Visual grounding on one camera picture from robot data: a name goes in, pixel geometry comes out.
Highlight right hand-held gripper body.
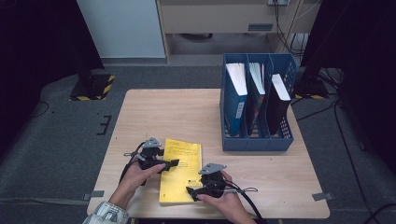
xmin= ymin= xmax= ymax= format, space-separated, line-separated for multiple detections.
xmin=198 ymin=162 xmax=229 ymax=199

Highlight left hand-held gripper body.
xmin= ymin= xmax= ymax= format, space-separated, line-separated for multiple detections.
xmin=136 ymin=136 xmax=166 ymax=171

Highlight yellow book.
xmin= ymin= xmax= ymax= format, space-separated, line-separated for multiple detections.
xmin=158 ymin=137 xmax=204 ymax=206

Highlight blue file rack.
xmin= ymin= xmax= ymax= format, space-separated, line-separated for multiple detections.
xmin=219 ymin=52 xmax=298 ymax=153

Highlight blue book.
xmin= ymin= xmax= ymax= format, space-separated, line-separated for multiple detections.
xmin=223 ymin=63 xmax=249 ymax=138

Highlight dark illustrated book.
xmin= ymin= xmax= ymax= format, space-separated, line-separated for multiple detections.
xmin=247 ymin=62 xmax=267 ymax=136

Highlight black book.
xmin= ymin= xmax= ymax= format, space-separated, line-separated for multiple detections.
xmin=265 ymin=73 xmax=292 ymax=136

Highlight person's right hand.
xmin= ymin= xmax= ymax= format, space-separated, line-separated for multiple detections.
xmin=196 ymin=170 xmax=252 ymax=220

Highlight person's left hand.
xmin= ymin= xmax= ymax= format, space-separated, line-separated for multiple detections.
xmin=108 ymin=161 xmax=167 ymax=210

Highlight grey tape piece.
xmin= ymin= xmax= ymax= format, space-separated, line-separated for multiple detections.
xmin=81 ymin=189 xmax=106 ymax=202
xmin=311 ymin=191 xmax=334 ymax=203

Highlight black yellow-striped stand base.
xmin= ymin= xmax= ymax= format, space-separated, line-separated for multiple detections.
xmin=68 ymin=73 xmax=117 ymax=103
xmin=291 ymin=77 xmax=330 ymax=101

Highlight white cabinet panel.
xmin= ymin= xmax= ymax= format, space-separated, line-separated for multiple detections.
xmin=76 ymin=0 xmax=166 ymax=60

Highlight beige desk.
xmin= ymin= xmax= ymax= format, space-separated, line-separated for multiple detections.
xmin=155 ymin=0 xmax=322 ymax=65

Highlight black curtain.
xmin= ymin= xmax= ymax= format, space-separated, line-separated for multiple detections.
xmin=300 ymin=0 xmax=396 ymax=175
xmin=0 ymin=0 xmax=106 ymax=158

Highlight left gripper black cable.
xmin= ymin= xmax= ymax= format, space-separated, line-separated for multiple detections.
xmin=119 ymin=142 xmax=148 ymax=185

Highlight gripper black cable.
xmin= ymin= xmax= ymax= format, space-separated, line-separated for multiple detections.
xmin=119 ymin=142 xmax=148 ymax=185
xmin=223 ymin=181 xmax=269 ymax=224

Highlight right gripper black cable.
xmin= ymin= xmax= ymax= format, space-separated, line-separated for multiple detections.
xmin=223 ymin=181 xmax=269 ymax=224

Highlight black floor cable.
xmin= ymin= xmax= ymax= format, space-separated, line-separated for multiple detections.
xmin=294 ymin=98 xmax=396 ymax=224
xmin=30 ymin=100 xmax=50 ymax=119

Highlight hanging black cables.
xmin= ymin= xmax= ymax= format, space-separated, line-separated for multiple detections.
xmin=273 ymin=0 xmax=313 ymax=59

